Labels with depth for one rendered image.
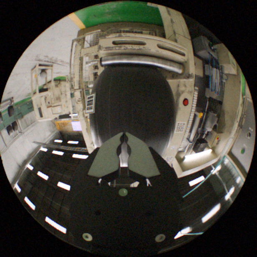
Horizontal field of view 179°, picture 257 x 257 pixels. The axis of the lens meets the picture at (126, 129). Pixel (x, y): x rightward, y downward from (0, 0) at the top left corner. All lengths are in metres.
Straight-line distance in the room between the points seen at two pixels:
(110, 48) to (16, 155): 11.46
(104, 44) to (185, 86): 0.43
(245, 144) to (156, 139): 0.59
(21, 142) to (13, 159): 2.20
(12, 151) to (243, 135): 11.92
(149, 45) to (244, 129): 0.65
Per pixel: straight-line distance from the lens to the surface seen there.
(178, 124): 0.54
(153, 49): 0.35
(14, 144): 11.28
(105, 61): 0.34
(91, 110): 0.24
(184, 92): 0.51
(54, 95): 4.62
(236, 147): 0.68
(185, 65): 0.42
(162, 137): 0.25
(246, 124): 0.66
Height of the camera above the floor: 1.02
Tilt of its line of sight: 28 degrees up
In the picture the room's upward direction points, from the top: 180 degrees clockwise
